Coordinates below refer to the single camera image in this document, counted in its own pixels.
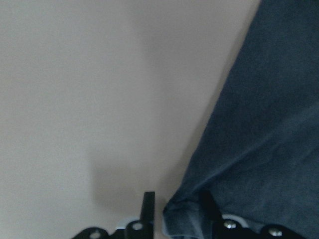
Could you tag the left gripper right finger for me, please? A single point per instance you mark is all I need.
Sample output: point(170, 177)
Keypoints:
point(223, 226)

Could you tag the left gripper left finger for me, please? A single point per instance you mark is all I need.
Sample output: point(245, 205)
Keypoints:
point(143, 228)

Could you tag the black t-shirt with logo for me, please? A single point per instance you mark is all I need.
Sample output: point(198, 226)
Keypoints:
point(259, 153)

